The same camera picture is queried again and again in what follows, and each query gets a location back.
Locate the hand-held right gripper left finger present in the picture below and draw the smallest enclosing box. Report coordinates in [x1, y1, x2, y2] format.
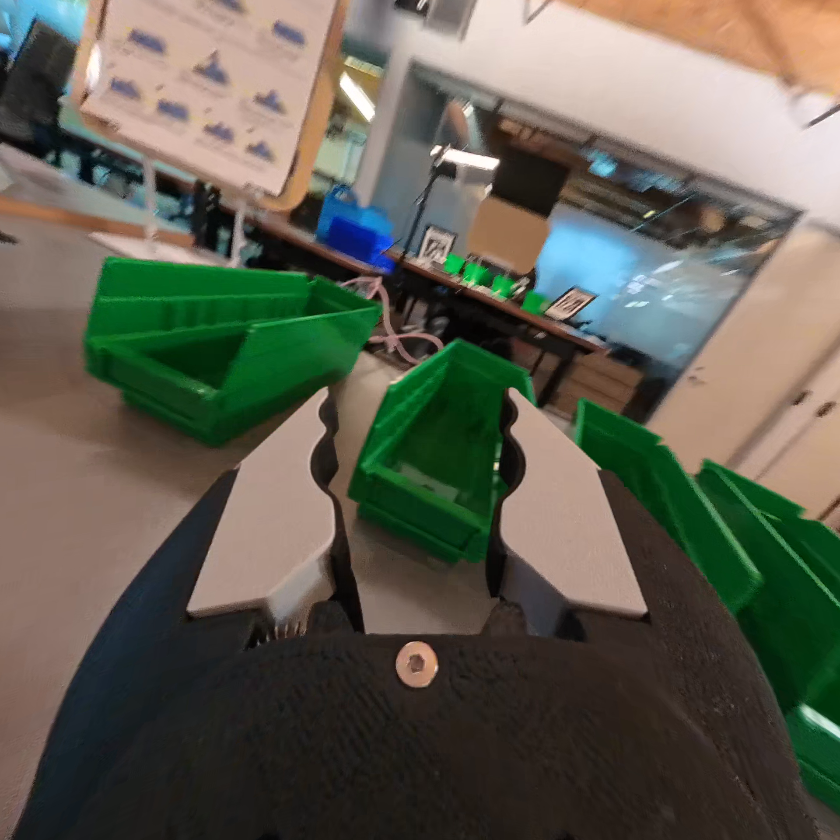
[185, 387, 366, 632]

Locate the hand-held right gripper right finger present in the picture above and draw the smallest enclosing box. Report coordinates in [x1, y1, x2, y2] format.
[486, 387, 651, 635]

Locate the green plastic bin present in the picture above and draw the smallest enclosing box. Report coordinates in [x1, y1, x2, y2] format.
[92, 256, 315, 342]
[696, 459, 840, 723]
[84, 276, 385, 448]
[574, 397, 763, 614]
[348, 338, 538, 565]
[784, 703, 840, 816]

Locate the framed patterned picture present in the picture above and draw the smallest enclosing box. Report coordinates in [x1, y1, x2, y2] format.
[548, 287, 599, 324]
[420, 225, 458, 265]

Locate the large glass window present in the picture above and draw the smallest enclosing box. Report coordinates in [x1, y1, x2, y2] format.
[357, 62, 805, 424]

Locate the dark blue bin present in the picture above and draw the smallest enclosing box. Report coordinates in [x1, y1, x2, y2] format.
[326, 217, 396, 274]

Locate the light blue bin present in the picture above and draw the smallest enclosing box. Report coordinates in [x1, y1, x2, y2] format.
[316, 185, 395, 245]

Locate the black monitor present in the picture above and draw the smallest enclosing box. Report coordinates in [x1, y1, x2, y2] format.
[491, 146, 571, 219]

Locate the white clipboard stand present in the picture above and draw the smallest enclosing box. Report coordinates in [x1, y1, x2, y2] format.
[88, 157, 256, 266]

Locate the light on tripod stand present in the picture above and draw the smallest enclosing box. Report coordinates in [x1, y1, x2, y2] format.
[397, 143, 501, 263]

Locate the wooden clipboard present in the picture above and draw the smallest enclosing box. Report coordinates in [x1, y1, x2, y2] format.
[69, 0, 350, 212]

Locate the white instruction sheet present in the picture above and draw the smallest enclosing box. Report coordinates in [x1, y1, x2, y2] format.
[82, 0, 342, 196]

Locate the black office chair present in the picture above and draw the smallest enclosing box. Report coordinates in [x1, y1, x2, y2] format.
[0, 18, 81, 168]

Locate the pink cable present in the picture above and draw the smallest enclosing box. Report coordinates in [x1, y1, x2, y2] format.
[340, 276, 448, 363]

